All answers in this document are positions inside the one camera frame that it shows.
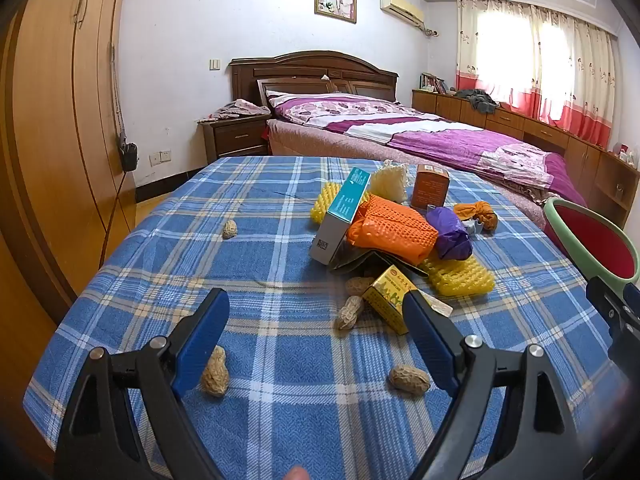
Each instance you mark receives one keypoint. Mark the green rimmed red bowl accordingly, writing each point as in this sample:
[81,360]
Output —
[600,245]

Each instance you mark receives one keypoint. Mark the green carton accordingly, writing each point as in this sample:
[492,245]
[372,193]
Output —
[360,261]

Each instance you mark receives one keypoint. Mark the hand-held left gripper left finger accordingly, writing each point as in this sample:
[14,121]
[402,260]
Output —
[200,340]

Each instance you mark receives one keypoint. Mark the small yellow box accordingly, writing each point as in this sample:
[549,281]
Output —
[385,292]

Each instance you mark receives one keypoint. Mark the clear plastic wrapper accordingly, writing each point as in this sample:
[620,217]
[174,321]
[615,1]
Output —
[440,307]

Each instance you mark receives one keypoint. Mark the light blue plastic piece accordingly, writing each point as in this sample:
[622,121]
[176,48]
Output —
[472,226]

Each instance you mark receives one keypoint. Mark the orange foam net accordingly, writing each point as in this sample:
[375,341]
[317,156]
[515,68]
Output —
[395,230]

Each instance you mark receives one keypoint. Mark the black hanging pouch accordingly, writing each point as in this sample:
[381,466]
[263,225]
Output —
[128,152]

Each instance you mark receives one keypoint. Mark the purple plastic bag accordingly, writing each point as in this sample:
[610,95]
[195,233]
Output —
[450,235]

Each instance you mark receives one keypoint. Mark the white red floral curtain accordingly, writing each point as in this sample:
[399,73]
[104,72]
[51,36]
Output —
[550,70]

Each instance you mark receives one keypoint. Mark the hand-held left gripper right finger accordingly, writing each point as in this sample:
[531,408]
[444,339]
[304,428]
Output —
[430,340]

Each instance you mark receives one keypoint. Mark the yellow foam net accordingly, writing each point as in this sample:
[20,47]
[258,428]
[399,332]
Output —
[324,205]
[457,277]

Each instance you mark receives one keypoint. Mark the wooden wardrobe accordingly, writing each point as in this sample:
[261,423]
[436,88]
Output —
[50,135]

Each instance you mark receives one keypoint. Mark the white air conditioner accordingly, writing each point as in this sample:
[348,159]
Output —
[400,7]

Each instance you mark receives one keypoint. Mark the dark wooden nightstand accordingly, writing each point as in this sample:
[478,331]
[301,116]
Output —
[235,137]

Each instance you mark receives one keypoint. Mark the blue plaid tablecloth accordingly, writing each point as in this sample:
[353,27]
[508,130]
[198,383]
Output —
[280,240]

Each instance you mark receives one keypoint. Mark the white wall outlet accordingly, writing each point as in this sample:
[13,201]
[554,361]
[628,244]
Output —
[160,157]

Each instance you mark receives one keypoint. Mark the low wooden cabinet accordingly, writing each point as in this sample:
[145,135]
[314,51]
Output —
[550,135]

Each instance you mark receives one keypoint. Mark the white red containers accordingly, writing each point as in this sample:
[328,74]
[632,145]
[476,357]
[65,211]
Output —
[625,154]

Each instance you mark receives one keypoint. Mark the dark grey clothes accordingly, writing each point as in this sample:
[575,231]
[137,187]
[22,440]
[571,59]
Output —
[477,99]

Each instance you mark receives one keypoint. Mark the white foam net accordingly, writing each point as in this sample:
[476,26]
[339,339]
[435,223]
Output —
[390,182]

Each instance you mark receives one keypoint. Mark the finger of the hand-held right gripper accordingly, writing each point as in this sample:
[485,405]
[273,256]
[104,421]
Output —
[625,332]
[617,292]

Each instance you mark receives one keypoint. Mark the teal white carton box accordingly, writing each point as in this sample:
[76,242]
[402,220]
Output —
[340,210]

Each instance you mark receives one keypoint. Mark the orange brown carton box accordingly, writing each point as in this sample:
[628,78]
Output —
[430,185]

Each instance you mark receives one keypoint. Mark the row of books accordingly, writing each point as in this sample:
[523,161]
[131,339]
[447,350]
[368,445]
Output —
[434,84]

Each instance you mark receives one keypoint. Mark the floral clothes pile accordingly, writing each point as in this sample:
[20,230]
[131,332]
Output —
[240,109]

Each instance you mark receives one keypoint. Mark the person's left hand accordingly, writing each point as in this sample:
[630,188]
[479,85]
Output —
[298,473]

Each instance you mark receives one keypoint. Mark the dark wooden headboard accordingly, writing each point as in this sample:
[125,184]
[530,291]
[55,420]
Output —
[300,67]

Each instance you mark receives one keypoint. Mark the knotted orange cloth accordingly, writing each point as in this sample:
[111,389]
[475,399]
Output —
[482,210]

